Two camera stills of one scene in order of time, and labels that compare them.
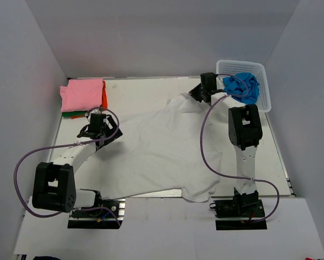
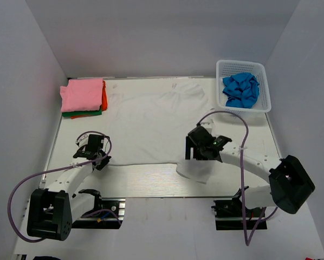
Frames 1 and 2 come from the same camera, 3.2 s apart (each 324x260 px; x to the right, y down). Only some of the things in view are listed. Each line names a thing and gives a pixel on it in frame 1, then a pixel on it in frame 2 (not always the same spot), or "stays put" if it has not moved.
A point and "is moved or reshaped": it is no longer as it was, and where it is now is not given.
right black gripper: (194, 93) to (196, 155)
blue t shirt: (244, 88) stays put
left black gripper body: (103, 131) to (104, 161)
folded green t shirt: (74, 113) stays put
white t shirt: (178, 144) is moved or reshaped
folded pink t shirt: (81, 95) stays put
